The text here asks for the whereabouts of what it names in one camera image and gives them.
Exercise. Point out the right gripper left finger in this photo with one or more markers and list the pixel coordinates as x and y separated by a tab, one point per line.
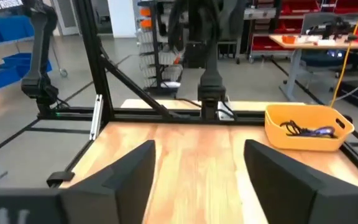
120	193

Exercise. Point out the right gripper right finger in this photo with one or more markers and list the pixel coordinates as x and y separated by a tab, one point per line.
291	193

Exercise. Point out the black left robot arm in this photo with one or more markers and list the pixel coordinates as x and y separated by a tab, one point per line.
211	77

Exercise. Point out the black robot arm on desk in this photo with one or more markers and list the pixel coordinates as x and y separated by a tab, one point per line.
331	28

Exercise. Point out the black background robot arm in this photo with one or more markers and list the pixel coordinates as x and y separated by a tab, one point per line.
39	46

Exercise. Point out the yellow plastic bin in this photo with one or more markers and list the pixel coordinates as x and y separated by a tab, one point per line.
291	141

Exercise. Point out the parts shelf rack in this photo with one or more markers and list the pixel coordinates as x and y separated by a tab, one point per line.
163	59

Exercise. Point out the wooden desk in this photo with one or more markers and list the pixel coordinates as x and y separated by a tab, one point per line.
322	45

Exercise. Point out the small orange container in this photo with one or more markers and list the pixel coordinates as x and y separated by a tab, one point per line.
288	39

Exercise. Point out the red bin shelving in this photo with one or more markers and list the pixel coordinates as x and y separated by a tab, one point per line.
291	15

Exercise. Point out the blue plastic bins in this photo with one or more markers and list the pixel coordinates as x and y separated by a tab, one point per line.
5	29

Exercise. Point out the silver metal bracket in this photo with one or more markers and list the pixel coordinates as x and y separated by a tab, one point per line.
96	115

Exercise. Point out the black aluminium table frame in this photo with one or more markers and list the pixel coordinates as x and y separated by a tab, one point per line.
89	46

